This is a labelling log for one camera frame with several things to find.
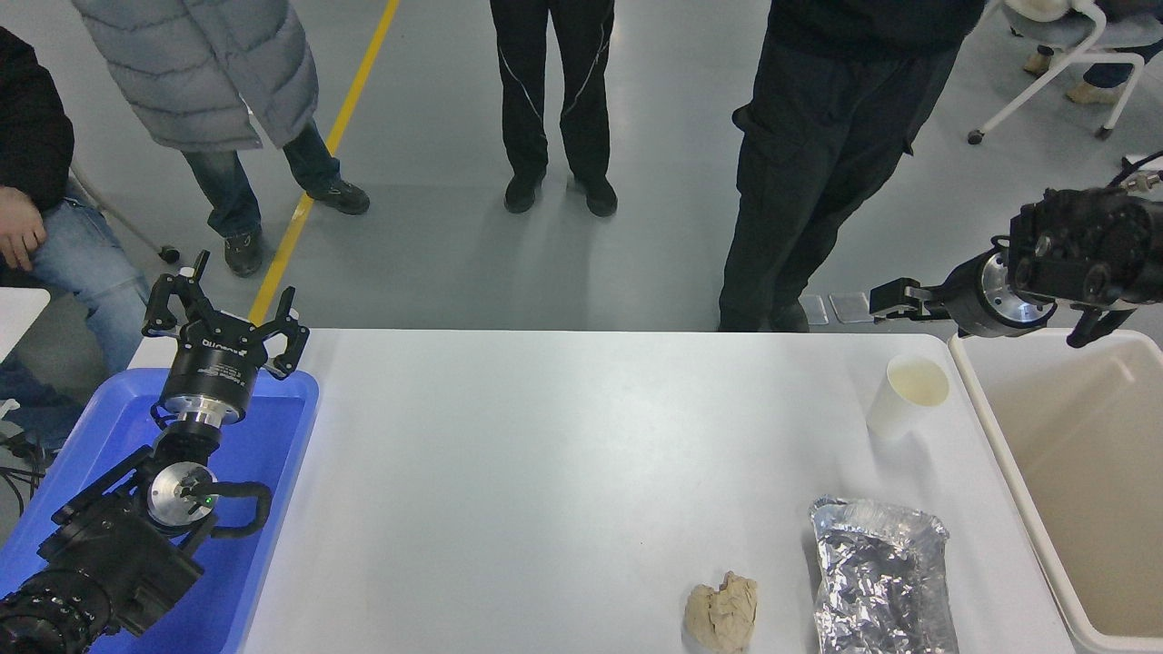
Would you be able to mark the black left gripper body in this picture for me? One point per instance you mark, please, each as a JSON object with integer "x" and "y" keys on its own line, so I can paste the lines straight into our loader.
{"x": 216, "y": 368}

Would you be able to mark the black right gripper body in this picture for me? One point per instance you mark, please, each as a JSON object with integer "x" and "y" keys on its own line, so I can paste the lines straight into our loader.
{"x": 970, "y": 295}

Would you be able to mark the white paper cup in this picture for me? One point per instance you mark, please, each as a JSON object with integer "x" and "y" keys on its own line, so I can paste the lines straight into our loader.
{"x": 899, "y": 409}

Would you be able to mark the person's hand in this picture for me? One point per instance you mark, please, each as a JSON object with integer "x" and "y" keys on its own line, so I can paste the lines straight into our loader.
{"x": 20, "y": 227}

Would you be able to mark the silver floor plate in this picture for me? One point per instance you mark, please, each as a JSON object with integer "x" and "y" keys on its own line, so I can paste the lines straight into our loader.
{"x": 818, "y": 311}
{"x": 849, "y": 307}

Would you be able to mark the blue plastic tray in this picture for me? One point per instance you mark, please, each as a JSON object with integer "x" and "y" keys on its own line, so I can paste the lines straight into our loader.
{"x": 263, "y": 454}

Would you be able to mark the seated person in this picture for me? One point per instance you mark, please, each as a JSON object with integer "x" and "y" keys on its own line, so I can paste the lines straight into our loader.
{"x": 82, "y": 263}
{"x": 1118, "y": 68}

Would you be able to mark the standing person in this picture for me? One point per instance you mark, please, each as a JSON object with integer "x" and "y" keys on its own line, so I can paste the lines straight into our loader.
{"x": 200, "y": 73}
{"x": 818, "y": 136}
{"x": 545, "y": 91}

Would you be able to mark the white side table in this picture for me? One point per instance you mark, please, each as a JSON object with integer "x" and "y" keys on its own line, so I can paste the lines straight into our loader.
{"x": 18, "y": 313}

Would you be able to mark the large pale plastic bin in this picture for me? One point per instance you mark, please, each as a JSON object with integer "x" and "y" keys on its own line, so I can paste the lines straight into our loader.
{"x": 1081, "y": 472}

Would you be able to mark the white wheeled chair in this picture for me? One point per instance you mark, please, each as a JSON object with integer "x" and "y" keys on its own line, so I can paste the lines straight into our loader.
{"x": 1063, "y": 77}

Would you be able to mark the crumpled tan paper ball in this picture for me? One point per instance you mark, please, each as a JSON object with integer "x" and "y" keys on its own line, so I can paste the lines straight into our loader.
{"x": 722, "y": 613}

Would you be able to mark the wheeled chair frame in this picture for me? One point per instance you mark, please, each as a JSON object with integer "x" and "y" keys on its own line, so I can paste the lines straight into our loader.
{"x": 136, "y": 234}

